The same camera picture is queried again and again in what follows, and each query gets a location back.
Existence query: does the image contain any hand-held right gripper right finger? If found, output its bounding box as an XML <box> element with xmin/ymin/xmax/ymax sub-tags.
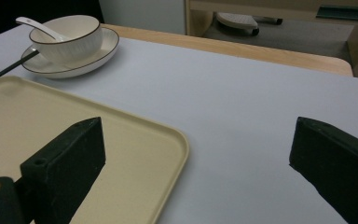
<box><xmin>288</xmin><ymin>116</ymin><xmax>358</xmax><ymax>224</ymax></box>

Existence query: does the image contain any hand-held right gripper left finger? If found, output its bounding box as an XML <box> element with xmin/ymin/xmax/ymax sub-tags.
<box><xmin>20</xmin><ymin>116</ymin><xmax>107</xmax><ymax>224</ymax></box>

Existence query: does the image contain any beige plastic tray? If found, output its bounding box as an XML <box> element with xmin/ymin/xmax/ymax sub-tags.
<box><xmin>0</xmin><ymin>75</ymin><xmax>190</xmax><ymax>224</ymax></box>

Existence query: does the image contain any black chopstick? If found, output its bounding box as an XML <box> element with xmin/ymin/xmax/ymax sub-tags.
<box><xmin>0</xmin><ymin>49</ymin><xmax>41</xmax><ymax>79</ymax></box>

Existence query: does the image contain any white ribbed bowl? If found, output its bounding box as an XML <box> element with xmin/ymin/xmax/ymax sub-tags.
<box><xmin>28</xmin><ymin>14</ymin><xmax>103</xmax><ymax>63</ymax></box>

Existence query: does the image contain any white table cover sheet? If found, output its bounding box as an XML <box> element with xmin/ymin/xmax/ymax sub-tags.
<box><xmin>0</xmin><ymin>24</ymin><xmax>358</xmax><ymax>224</ymax></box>

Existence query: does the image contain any white plate with dark rim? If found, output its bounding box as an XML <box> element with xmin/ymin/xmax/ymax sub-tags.
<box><xmin>21</xmin><ymin>26</ymin><xmax>120</xmax><ymax>79</ymax></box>

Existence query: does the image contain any white ceramic spoon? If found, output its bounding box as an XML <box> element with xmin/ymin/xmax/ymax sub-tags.
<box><xmin>15</xmin><ymin>16</ymin><xmax>68</xmax><ymax>43</ymax></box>

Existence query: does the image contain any dark green flat box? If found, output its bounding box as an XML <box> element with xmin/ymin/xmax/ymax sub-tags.
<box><xmin>315</xmin><ymin>5</ymin><xmax>358</xmax><ymax>21</ymax></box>

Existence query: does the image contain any white wheeled base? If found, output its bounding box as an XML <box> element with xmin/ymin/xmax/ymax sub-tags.
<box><xmin>215</xmin><ymin>12</ymin><xmax>261</xmax><ymax>36</ymax></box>

